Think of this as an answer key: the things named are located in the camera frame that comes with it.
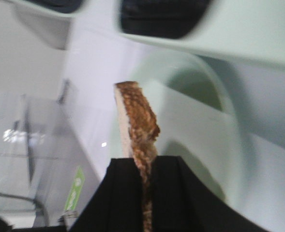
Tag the bread slice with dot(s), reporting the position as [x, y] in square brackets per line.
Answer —
[138, 132]

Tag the mint green breakfast maker base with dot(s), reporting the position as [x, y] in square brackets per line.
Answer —
[249, 31]

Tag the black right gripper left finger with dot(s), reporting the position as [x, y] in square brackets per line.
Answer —
[116, 204]

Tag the mint green sandwich maker lid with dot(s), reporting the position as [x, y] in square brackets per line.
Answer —
[50, 20]

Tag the mint green round plate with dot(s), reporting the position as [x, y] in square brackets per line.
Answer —
[227, 121]

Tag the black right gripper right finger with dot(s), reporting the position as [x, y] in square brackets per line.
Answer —
[182, 203]

